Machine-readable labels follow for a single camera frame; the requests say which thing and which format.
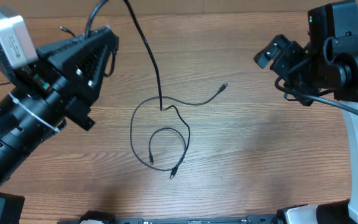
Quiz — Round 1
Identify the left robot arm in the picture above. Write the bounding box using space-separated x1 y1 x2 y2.
0 27 119 223

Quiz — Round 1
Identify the thick black usb cable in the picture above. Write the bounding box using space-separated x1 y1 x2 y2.
122 0 192 180

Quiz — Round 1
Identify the long thin black cable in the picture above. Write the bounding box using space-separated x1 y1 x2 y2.
129 82 229 172

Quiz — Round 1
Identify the black base frame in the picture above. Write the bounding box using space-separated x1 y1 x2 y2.
57 203 351 224

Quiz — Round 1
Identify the right camera black cable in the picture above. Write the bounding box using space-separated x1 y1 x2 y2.
273 37 358 130

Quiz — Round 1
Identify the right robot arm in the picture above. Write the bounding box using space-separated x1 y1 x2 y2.
254 1 358 223

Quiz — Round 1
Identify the short black usb cable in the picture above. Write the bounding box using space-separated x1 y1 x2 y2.
59 0 120 78

